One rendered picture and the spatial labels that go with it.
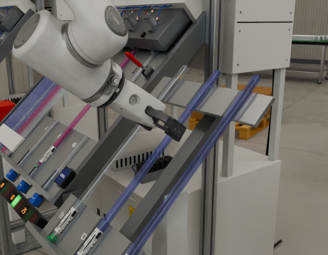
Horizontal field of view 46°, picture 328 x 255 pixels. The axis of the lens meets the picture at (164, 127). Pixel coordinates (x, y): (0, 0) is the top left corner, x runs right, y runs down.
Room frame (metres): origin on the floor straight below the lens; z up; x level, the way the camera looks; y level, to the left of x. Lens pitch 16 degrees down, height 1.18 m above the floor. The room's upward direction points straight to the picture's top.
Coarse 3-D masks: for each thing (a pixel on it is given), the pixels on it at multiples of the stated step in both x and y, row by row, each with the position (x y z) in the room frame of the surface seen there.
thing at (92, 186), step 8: (184, 72) 0.94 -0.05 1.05; (176, 80) 0.92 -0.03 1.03; (168, 88) 0.91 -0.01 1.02; (160, 96) 0.90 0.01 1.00; (136, 128) 0.86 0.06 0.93; (128, 136) 0.85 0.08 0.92; (128, 144) 0.84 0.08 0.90; (120, 152) 0.83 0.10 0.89; (112, 160) 0.81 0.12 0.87; (104, 168) 0.81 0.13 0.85; (96, 176) 0.80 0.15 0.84; (104, 176) 0.80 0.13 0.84; (96, 184) 0.79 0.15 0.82; (88, 192) 0.77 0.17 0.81; (80, 200) 0.76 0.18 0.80; (56, 232) 0.73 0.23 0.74
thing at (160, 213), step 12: (252, 84) 0.76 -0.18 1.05; (240, 96) 0.75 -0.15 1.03; (228, 120) 0.72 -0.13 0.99; (216, 132) 0.71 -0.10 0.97; (204, 144) 0.70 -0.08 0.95; (204, 156) 0.68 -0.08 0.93; (192, 168) 0.66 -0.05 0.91; (180, 180) 0.66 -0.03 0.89; (180, 192) 0.65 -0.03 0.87; (168, 204) 0.63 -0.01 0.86; (156, 216) 0.62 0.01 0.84; (144, 228) 0.61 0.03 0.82; (144, 240) 0.60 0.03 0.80; (132, 252) 0.58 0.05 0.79
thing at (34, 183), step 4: (0, 152) 1.26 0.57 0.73; (4, 156) 1.22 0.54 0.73; (8, 156) 1.24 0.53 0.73; (8, 160) 1.18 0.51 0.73; (12, 160) 1.19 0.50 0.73; (12, 164) 1.15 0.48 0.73; (16, 164) 1.14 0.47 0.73; (16, 168) 1.11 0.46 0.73; (20, 168) 1.10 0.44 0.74; (20, 172) 1.08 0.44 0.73; (24, 172) 1.07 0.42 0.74; (24, 176) 1.05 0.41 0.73; (28, 176) 1.04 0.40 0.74; (28, 180) 1.02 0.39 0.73; (32, 180) 1.01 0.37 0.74; (32, 184) 1.00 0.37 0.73; (36, 184) 0.99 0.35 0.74; (36, 188) 0.97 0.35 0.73; (40, 188) 0.96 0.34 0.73; (40, 192) 0.94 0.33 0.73; (44, 192) 0.94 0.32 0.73; (44, 196) 0.92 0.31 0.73; (48, 196) 0.91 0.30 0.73
